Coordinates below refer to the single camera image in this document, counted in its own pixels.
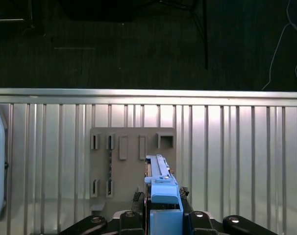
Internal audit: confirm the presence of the white floor cable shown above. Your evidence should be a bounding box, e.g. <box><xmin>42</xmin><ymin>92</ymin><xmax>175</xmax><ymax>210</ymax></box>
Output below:
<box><xmin>262</xmin><ymin>0</ymin><xmax>297</xmax><ymax>92</ymax></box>

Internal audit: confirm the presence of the RAM stick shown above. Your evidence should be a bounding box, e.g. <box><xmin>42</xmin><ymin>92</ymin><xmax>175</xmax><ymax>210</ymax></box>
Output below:
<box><xmin>108</xmin><ymin>135</ymin><xmax>114</xmax><ymax>197</ymax></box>

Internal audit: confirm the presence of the hard disk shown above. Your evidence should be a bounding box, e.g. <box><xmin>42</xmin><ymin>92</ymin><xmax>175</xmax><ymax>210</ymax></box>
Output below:
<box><xmin>144</xmin><ymin>154</ymin><xmax>185</xmax><ymax>235</ymax></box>

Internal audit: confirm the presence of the grey plastic parts rack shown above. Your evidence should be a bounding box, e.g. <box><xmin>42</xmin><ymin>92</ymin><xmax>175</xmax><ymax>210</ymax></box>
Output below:
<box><xmin>89</xmin><ymin>127</ymin><xmax>176</xmax><ymax>212</ymax></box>

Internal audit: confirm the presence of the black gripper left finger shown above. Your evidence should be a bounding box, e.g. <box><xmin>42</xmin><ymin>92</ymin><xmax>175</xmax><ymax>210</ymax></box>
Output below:
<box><xmin>57</xmin><ymin>192</ymin><xmax>147</xmax><ymax>235</ymax></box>

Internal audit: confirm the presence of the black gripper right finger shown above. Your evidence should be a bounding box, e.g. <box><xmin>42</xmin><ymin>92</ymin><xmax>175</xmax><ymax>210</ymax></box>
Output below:
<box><xmin>178</xmin><ymin>186</ymin><xmax>279</xmax><ymax>235</ymax></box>

